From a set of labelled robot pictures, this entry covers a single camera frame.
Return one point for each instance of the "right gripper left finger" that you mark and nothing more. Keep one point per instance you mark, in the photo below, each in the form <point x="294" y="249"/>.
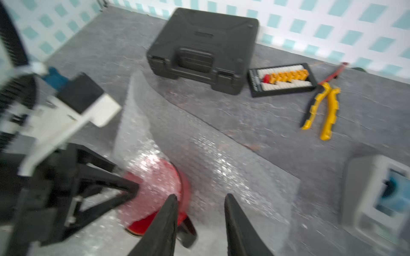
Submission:
<point x="160" y="238"/>

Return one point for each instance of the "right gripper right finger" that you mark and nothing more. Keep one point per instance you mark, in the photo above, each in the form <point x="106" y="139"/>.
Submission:
<point x="242" y="238"/>

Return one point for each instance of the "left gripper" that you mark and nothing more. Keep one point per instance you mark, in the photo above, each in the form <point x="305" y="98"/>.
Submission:
<point x="53" y="204"/>

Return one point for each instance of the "red mug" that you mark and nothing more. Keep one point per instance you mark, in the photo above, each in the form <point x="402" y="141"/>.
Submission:
<point x="158" y="178"/>

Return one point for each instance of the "clear bubble wrap sheet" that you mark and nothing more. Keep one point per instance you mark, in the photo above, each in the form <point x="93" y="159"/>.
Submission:
<point x="214" y="164"/>

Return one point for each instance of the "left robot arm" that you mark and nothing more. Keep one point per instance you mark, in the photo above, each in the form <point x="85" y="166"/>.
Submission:
<point x="26" y="86"/>

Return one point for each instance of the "white tape dispenser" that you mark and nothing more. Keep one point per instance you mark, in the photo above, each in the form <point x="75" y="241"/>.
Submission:
<point x="376" y="201"/>

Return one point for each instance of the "black tray of connectors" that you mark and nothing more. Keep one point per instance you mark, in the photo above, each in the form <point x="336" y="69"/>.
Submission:
<point x="281" y="80"/>

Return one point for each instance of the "black plastic tool case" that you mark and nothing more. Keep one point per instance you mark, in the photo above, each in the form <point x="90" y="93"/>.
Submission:
<point x="211" y="48"/>

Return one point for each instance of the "red screwdriver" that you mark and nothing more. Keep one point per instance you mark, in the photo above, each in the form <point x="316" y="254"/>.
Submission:
<point x="335" y="74"/>

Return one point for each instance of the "yellow handled pliers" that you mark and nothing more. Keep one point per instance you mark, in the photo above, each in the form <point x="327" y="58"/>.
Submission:
<point x="325" y="100"/>

